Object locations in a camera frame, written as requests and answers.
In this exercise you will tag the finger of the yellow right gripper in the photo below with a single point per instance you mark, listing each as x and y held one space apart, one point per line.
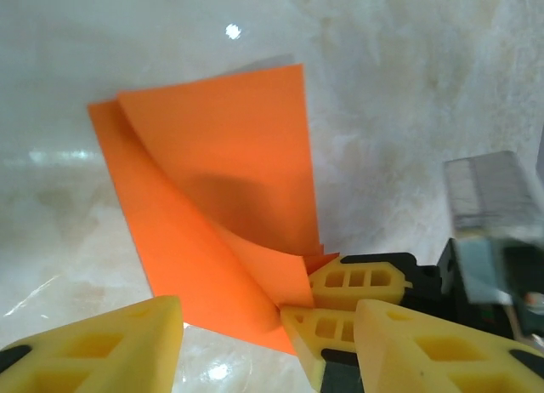
323 291
306 337

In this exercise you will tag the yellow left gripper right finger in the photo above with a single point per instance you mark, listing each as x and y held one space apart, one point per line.
425 354

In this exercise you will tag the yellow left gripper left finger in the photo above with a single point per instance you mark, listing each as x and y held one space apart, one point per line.
93 354

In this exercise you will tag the orange paper sheet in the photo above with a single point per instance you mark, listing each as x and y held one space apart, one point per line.
221 176

